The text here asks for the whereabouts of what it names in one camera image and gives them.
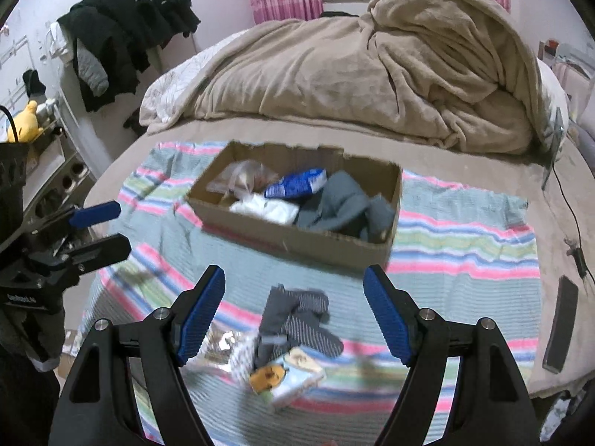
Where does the white cloth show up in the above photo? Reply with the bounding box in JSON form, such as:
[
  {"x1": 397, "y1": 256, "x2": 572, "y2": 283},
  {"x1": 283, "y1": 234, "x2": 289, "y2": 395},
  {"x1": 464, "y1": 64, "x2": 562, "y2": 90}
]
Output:
[{"x1": 229, "y1": 193, "x2": 301, "y2": 227}]

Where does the black cable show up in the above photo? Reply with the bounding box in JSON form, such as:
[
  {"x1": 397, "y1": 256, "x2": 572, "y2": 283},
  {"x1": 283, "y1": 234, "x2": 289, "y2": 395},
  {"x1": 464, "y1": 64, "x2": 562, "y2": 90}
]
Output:
[{"x1": 542, "y1": 107, "x2": 595, "y2": 289}]

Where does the white shelf unit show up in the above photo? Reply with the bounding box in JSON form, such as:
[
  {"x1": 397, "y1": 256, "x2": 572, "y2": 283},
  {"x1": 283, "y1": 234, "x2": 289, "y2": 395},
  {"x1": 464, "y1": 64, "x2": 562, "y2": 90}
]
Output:
[{"x1": 0, "y1": 97, "x2": 98, "y2": 242}]

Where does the clear plastic bag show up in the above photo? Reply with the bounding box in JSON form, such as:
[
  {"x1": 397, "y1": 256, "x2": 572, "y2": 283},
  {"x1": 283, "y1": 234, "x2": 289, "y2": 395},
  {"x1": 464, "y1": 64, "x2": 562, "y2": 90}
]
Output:
[{"x1": 206, "y1": 160, "x2": 282, "y2": 200}]

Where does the pile of black clothes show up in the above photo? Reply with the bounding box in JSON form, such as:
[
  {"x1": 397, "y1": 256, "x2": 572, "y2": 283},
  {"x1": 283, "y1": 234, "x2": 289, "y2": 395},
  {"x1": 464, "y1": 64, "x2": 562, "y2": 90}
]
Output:
[{"x1": 58, "y1": 0, "x2": 202, "y2": 113}]

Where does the striped blanket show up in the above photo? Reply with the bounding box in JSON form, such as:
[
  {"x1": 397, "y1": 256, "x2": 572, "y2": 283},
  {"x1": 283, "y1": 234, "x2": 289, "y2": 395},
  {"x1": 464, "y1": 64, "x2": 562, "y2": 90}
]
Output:
[{"x1": 80, "y1": 140, "x2": 543, "y2": 446}]

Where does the black remote control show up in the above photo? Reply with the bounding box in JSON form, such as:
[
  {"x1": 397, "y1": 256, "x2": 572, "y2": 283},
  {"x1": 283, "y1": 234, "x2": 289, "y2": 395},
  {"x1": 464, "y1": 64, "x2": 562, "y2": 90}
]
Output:
[{"x1": 542, "y1": 275, "x2": 580, "y2": 373}]

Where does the yellow plush toy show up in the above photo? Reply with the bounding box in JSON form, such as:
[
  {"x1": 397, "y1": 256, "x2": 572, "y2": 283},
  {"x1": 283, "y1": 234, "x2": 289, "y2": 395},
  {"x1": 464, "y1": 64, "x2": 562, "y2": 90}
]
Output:
[{"x1": 6, "y1": 99, "x2": 44, "y2": 143}]

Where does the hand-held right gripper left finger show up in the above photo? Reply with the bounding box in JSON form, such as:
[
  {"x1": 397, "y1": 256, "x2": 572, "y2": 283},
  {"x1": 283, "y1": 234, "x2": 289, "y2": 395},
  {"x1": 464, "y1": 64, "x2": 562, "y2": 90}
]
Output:
[{"x1": 48, "y1": 265, "x2": 226, "y2": 446}]

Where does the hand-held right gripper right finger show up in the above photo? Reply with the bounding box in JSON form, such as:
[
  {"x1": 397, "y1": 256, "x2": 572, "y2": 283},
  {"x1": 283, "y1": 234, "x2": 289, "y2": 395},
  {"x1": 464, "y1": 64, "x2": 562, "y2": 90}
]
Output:
[{"x1": 363, "y1": 265, "x2": 542, "y2": 446}]

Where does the blue snack packet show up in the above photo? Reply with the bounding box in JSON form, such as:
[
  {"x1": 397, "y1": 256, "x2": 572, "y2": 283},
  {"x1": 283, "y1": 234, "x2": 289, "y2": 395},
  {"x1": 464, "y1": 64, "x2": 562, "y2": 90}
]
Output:
[{"x1": 264, "y1": 168, "x2": 329, "y2": 200}]

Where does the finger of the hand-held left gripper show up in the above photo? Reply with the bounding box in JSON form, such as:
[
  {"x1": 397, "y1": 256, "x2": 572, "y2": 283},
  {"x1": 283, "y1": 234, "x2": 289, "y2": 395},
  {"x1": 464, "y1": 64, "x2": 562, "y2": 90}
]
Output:
[
  {"x1": 32, "y1": 201, "x2": 122, "y2": 237},
  {"x1": 51, "y1": 234, "x2": 132, "y2": 279}
]

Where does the grey cloth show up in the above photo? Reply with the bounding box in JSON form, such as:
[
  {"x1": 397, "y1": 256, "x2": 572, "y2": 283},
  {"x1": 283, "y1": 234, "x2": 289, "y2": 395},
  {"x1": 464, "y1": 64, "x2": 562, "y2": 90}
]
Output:
[{"x1": 295, "y1": 170, "x2": 398, "y2": 243}]

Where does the white floral quilt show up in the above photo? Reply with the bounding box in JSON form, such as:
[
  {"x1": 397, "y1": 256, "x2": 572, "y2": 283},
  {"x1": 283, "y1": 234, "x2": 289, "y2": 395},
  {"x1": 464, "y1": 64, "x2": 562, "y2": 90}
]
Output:
[{"x1": 139, "y1": 28, "x2": 252, "y2": 124}]

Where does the cardboard box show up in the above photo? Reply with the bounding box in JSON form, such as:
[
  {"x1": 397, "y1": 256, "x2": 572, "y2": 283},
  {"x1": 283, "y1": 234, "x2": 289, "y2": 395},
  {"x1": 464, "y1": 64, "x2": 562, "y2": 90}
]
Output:
[{"x1": 185, "y1": 140, "x2": 403, "y2": 271}]

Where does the small printed box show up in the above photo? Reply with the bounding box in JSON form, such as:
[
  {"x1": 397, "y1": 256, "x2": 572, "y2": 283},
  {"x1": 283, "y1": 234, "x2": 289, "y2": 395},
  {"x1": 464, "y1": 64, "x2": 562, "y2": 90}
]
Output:
[{"x1": 249, "y1": 346, "x2": 328, "y2": 412}]

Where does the bed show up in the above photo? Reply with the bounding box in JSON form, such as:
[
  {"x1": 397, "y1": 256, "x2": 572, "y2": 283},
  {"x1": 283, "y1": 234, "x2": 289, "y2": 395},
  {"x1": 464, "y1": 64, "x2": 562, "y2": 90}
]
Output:
[{"x1": 63, "y1": 14, "x2": 595, "y2": 446}]

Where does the beige fleece blanket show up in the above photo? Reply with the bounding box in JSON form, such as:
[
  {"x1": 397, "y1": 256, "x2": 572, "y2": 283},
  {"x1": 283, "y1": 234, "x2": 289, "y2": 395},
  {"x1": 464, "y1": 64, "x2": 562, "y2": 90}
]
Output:
[{"x1": 139, "y1": 0, "x2": 554, "y2": 155}]

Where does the grey striped sock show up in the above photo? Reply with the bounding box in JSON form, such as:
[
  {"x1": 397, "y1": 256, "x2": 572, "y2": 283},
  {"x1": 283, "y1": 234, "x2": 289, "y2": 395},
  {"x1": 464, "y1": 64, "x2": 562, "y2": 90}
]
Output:
[{"x1": 254, "y1": 284, "x2": 345, "y2": 369}]

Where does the silver foil packet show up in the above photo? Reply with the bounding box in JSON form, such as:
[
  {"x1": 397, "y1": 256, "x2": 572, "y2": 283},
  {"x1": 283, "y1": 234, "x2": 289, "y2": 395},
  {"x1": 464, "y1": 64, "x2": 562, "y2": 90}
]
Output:
[{"x1": 186, "y1": 323, "x2": 257, "y2": 378}]

